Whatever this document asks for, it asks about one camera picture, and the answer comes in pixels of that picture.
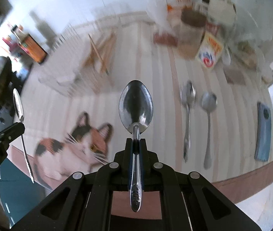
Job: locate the blue smartphone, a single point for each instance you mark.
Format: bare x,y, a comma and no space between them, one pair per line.
263,134

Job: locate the wooden chopstick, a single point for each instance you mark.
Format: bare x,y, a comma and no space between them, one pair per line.
100,57
96,51
107,51
99,54

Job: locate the cat print tablecloth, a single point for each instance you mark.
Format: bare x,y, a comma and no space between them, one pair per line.
150,60

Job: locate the jar with brown lid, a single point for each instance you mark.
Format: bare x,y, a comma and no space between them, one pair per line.
191,31

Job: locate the clear plastic tray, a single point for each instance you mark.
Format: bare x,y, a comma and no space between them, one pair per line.
61,77

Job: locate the stainless steel spoon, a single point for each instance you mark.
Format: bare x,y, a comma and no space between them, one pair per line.
136,105
19,108
208,101
188,96

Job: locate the yellow and white box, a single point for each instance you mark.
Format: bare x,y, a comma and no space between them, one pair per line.
209,50

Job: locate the dark soy sauce bottle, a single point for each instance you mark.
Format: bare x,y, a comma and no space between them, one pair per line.
31,45

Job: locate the black gas stove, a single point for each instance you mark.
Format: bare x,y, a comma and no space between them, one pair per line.
9,105

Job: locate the blue kitchen cabinet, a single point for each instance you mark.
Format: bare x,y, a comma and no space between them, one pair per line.
13,192

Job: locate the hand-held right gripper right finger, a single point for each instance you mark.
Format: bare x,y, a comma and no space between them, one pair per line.
143,173

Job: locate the small brown packet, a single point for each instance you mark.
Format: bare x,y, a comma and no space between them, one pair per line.
165,39

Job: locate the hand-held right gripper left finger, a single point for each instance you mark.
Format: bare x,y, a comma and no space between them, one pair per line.
129,170

